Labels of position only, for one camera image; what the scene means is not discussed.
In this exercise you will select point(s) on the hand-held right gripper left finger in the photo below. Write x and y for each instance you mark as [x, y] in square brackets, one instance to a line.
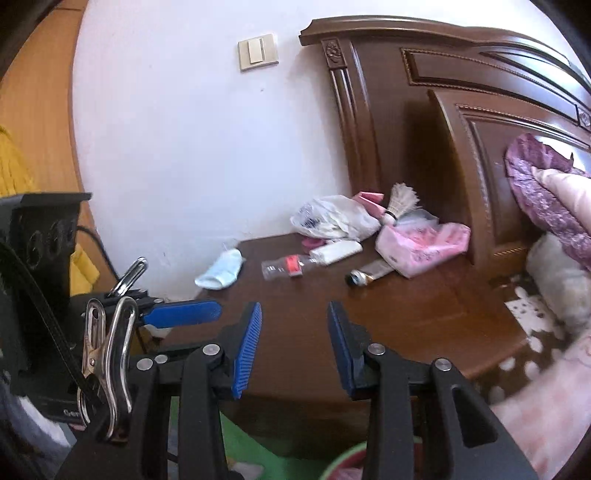
[247, 350]

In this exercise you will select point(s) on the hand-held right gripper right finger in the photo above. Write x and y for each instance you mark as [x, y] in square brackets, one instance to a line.
[339, 350]

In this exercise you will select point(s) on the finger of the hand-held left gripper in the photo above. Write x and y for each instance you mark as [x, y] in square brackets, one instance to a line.
[184, 311]

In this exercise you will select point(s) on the pale blue sock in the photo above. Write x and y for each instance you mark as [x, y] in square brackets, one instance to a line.
[219, 272]

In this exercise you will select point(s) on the silver hand cream tube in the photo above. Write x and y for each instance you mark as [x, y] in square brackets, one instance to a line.
[374, 271]

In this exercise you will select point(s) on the clear plastic wrapper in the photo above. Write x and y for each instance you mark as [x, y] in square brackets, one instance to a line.
[281, 267]

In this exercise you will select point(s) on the white tube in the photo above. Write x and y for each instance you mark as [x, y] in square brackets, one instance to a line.
[334, 251]

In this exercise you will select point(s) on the green and red bin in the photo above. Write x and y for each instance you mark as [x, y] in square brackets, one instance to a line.
[341, 461]

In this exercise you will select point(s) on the pink printed tissue packet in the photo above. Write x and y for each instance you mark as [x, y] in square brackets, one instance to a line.
[420, 247]

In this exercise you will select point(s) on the white plastic bag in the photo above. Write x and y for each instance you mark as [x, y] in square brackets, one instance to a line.
[332, 214]

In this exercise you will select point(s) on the pink paper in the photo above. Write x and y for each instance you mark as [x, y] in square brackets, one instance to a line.
[369, 198]

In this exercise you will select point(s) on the white feather shuttlecock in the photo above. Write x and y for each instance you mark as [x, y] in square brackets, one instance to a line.
[401, 198]

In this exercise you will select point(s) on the dark wooden nightstand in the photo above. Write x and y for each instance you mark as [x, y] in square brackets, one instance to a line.
[369, 332]

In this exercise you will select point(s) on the silver metal clip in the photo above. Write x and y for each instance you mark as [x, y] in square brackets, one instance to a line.
[115, 369]
[131, 274]

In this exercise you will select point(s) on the green foam mat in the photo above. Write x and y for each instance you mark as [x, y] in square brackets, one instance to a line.
[258, 457]

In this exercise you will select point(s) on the yellow towel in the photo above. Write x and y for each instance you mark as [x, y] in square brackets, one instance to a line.
[14, 170]

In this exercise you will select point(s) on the grey knit sweater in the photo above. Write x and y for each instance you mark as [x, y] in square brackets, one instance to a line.
[27, 438]

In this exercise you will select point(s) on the brown spotted bed sheet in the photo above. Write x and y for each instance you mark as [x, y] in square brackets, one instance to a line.
[512, 284]

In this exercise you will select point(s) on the pink checked quilt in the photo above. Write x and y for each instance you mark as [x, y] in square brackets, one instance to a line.
[554, 406]

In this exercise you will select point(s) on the white pillow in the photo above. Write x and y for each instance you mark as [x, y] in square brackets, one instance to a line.
[558, 281]

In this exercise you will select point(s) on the dark wooden headboard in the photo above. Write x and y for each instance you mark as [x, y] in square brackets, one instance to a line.
[415, 129]

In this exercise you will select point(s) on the purple and pink quilt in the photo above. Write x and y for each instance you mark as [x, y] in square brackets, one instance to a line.
[540, 203]

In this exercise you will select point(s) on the beige light switch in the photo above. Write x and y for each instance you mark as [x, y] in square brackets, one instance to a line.
[258, 51]

